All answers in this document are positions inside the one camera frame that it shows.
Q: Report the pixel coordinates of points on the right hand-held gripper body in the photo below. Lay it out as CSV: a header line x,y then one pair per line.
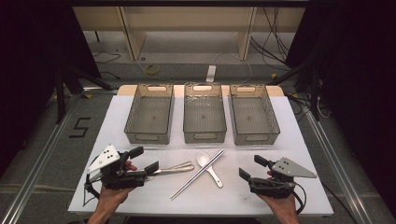
x,y
274,186

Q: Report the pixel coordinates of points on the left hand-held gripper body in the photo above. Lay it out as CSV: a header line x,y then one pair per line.
x,y
120,179

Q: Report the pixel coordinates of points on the silver metal utensil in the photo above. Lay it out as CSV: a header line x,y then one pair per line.
x,y
177,170
179,165

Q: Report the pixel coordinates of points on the smoky clear plastic basket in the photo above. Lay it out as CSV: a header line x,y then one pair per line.
x,y
151,116
253,116
204,115

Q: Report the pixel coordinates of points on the white ceramic spoon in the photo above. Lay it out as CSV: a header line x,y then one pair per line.
x,y
203,159

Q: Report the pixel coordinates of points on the person's left hand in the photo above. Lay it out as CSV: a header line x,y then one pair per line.
x,y
116,196

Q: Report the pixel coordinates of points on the person's right hand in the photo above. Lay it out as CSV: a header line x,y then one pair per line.
x,y
280,203

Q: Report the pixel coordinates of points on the yellow tape roll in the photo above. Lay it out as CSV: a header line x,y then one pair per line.
x,y
153,69

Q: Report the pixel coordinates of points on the black metal stand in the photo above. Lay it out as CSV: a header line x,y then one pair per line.
x,y
60,96
315,93

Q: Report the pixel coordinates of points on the white power strip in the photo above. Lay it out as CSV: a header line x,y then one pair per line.
x,y
211,74

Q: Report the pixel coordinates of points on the black curtain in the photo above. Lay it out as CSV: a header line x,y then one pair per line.
x,y
31,62
358,77

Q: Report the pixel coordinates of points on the light wooden shelf unit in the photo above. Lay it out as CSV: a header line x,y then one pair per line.
x,y
186,18

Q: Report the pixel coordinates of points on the aluminium floor rail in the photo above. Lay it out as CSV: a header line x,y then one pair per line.
x,y
34,174
336,161

